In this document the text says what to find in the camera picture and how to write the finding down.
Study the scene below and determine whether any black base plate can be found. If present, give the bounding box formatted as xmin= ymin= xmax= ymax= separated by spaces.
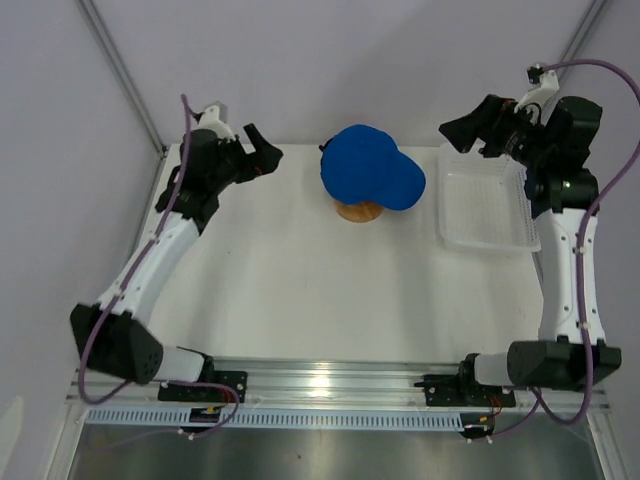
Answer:
xmin=413 ymin=374 xmax=516 ymax=408
xmin=157 ymin=370 xmax=249 ymax=404

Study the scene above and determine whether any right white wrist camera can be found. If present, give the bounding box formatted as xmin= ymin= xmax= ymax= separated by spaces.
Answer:
xmin=515 ymin=63 xmax=560 ymax=112

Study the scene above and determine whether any white plastic basket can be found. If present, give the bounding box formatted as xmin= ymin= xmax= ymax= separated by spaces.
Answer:
xmin=437 ymin=143 xmax=540 ymax=255

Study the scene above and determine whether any aluminium mounting rail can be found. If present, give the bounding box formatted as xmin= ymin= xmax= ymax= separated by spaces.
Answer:
xmin=84 ymin=357 xmax=583 ymax=417

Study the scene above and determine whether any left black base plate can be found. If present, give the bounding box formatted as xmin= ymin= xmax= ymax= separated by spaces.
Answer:
xmin=157 ymin=370 xmax=249 ymax=404

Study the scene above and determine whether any right frame post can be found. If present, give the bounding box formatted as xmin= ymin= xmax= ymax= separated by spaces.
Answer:
xmin=559 ymin=0 xmax=613 ymax=62

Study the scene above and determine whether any white slotted cable duct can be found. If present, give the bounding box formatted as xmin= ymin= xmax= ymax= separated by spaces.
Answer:
xmin=86 ymin=407 xmax=464 ymax=432

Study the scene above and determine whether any frame post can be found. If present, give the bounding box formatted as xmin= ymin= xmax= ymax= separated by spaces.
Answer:
xmin=74 ymin=0 xmax=166 ymax=154
xmin=559 ymin=0 xmax=613 ymax=62

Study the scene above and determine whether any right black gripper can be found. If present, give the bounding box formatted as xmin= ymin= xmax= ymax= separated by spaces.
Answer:
xmin=440 ymin=94 xmax=554 ymax=169

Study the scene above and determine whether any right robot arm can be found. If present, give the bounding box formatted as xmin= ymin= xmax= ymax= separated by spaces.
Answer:
xmin=416 ymin=95 xmax=622 ymax=407

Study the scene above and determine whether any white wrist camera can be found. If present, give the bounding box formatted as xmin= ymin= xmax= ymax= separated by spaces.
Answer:
xmin=515 ymin=63 xmax=560 ymax=112
xmin=196 ymin=102 xmax=235 ymax=139

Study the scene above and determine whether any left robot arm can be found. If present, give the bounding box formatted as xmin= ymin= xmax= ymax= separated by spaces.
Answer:
xmin=70 ymin=124 xmax=283 ymax=401

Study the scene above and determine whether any left frame post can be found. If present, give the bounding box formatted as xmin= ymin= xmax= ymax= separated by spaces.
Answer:
xmin=74 ymin=0 xmax=166 ymax=154

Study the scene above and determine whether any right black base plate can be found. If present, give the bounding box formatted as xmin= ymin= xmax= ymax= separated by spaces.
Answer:
xmin=413 ymin=374 xmax=516 ymax=408

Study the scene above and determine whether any wooden hat stand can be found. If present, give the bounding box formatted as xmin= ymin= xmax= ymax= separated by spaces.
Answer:
xmin=334 ymin=200 xmax=384 ymax=223

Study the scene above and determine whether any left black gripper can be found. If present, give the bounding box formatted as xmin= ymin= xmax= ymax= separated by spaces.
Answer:
xmin=209 ymin=125 xmax=282 ymax=194

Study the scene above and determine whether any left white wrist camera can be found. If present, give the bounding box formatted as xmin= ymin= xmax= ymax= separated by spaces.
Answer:
xmin=196 ymin=102 xmax=235 ymax=139

